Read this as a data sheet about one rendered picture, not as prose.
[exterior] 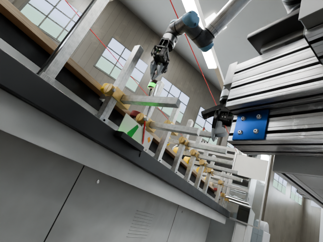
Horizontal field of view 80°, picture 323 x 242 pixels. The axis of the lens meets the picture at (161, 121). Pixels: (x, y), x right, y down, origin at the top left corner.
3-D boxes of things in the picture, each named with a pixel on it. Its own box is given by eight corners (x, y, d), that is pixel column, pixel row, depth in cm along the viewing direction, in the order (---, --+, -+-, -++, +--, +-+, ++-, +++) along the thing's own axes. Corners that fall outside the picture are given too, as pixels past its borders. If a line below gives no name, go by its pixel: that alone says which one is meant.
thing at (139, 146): (146, 159, 95) (150, 151, 97) (118, 140, 79) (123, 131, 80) (139, 157, 98) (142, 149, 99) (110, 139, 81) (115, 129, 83)
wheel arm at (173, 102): (178, 110, 71) (181, 101, 72) (174, 105, 68) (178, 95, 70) (102, 103, 96) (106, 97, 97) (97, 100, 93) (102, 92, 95)
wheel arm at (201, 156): (232, 166, 149) (233, 162, 151) (231, 164, 147) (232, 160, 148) (177, 153, 178) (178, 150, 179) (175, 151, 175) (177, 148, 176)
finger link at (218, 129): (222, 139, 79) (227, 120, 82) (208, 137, 82) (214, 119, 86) (223, 142, 81) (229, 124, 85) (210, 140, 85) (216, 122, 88)
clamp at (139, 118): (154, 133, 108) (157, 125, 110) (141, 121, 98) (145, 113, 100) (146, 131, 111) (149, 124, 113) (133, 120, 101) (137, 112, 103)
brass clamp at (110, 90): (129, 110, 89) (133, 101, 91) (109, 92, 79) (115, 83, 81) (119, 109, 93) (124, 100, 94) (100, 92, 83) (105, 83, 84)
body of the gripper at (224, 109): (231, 120, 81) (237, 96, 85) (211, 118, 86) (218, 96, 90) (234, 128, 86) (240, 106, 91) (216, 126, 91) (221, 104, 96)
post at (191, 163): (187, 185, 154) (204, 132, 171) (186, 184, 152) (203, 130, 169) (183, 183, 156) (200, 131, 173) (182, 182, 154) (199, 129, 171)
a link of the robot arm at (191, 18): (206, 22, 95) (190, 32, 103) (192, 5, 89) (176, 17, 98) (202, 34, 92) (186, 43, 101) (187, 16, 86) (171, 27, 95)
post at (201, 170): (195, 196, 171) (210, 147, 188) (194, 195, 169) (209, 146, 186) (192, 195, 173) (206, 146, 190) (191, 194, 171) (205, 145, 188)
